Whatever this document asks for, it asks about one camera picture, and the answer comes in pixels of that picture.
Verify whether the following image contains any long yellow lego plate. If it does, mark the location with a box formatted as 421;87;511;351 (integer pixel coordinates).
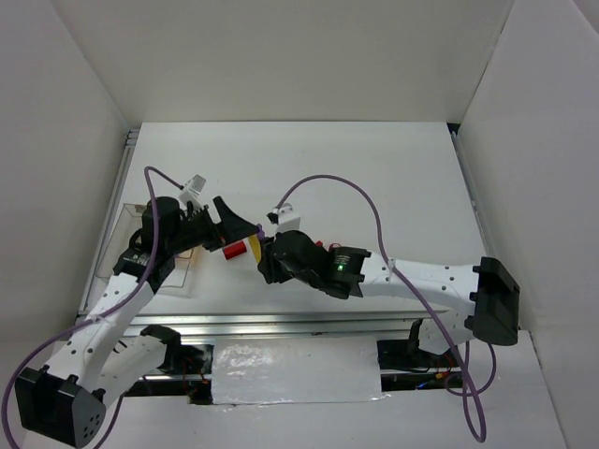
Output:
247;234;262;264

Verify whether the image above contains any purple lego brick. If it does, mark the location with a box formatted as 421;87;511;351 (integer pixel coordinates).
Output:
256;224;266;240

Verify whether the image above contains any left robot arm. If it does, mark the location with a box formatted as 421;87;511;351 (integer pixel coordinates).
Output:
14;196;258;448

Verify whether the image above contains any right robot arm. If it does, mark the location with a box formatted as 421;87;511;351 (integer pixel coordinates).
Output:
256;230;520;355

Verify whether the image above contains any red brick with cupcake print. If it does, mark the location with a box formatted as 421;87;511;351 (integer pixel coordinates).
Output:
222;240;247;260

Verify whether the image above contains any colourless clear container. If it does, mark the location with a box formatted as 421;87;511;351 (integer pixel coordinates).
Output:
95;202;197;298

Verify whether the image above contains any white foam cover panel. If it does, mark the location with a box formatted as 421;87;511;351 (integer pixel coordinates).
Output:
212;337;382;405

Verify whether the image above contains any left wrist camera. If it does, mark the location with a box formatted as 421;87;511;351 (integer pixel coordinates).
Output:
179;174;206;209

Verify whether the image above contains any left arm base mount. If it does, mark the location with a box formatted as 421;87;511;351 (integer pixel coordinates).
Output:
124;325;213;405

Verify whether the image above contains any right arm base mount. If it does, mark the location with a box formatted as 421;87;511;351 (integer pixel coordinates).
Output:
377;320;462;392

